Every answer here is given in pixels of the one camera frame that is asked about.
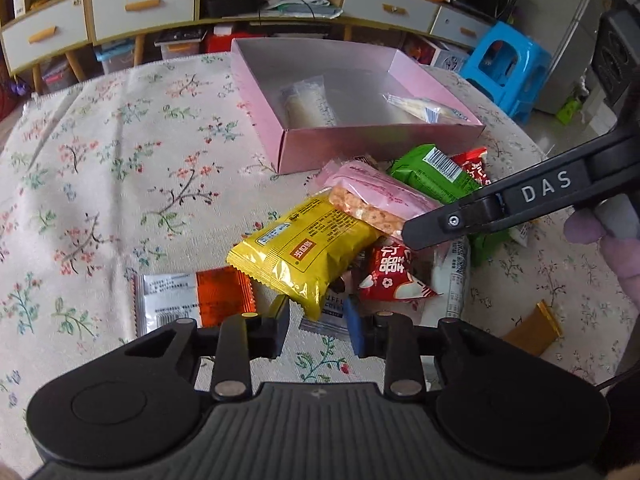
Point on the orange and silver snack packet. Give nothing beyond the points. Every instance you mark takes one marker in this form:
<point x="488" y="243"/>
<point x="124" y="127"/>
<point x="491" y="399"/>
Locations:
<point x="170" y="295"/>

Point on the pink rice crisp packet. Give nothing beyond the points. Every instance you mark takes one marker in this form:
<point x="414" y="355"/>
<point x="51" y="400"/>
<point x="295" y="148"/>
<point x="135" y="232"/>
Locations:
<point x="380" y="195"/>

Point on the yellow snack packet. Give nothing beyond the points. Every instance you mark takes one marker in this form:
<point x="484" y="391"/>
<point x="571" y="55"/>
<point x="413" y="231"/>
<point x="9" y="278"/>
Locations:
<point x="300" y="255"/>

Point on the green snack packet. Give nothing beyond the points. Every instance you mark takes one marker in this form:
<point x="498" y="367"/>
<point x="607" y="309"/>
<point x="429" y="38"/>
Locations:
<point x="425" y="180"/>

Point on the white blue-print snack packet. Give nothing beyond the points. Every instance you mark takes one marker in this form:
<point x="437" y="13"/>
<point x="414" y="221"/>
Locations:
<point x="425" y="109"/>

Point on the long white snack packet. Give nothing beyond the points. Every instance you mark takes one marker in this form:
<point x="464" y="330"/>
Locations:
<point x="455" y="280"/>

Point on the small red snack packet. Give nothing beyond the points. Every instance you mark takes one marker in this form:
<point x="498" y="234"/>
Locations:
<point x="472" y="165"/>

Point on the blue plastic stool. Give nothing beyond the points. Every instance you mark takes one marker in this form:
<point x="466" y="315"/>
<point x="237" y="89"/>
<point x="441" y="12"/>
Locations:
<point x="525" y="70"/>

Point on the floral tablecloth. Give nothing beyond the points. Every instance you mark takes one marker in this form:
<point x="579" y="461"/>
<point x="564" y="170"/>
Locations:
<point x="125" y="160"/>

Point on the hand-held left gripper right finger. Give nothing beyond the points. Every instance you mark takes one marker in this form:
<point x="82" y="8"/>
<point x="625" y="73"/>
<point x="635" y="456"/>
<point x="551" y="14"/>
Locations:
<point x="351" y="328"/>

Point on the pink cardboard box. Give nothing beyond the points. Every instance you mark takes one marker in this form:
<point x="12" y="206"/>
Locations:
<point x="350" y="146"/>

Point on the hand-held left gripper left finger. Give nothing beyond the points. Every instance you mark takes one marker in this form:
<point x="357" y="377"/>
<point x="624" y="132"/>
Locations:
<point x="280" y="326"/>

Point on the red storage box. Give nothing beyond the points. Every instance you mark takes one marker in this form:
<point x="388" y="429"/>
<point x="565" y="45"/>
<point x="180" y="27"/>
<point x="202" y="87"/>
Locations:
<point x="220" y="42"/>

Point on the person's right hand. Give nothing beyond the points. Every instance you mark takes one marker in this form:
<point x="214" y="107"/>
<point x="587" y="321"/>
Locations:
<point x="582" y="225"/>

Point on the grey cookie packet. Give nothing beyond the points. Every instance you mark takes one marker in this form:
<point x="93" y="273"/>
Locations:
<point x="330" y="312"/>

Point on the silver refrigerator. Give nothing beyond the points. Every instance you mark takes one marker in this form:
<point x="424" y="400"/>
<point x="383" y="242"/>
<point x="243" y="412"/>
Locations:
<point x="565" y="35"/>

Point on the red flower-print snack packet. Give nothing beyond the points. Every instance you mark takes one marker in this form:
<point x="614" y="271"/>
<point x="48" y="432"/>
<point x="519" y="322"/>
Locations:
<point x="395" y="276"/>

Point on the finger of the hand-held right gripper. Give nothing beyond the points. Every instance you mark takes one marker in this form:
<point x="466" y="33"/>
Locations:
<point x="440" y="225"/>

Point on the clear white snack packet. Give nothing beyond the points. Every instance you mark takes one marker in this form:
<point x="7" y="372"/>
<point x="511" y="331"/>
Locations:
<point x="306" y="102"/>

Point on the wooden cabinet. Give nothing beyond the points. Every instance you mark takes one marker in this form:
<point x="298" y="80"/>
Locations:
<point x="200" y="5"/>

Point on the pile of papers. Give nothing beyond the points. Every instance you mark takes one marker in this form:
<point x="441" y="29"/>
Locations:
<point x="300" y="2"/>

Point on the small green object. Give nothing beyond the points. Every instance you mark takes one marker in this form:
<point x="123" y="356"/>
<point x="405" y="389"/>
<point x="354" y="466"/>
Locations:
<point x="570" y="111"/>

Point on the blue-lid storage box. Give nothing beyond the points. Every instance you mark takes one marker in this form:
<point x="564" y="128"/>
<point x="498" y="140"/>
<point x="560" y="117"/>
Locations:
<point x="116" y="57"/>

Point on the gold snack packet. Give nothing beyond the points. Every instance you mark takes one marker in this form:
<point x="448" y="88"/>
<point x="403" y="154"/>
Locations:
<point x="532" y="330"/>

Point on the clear storage box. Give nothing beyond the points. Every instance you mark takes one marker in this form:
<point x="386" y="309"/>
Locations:
<point x="180" y="45"/>

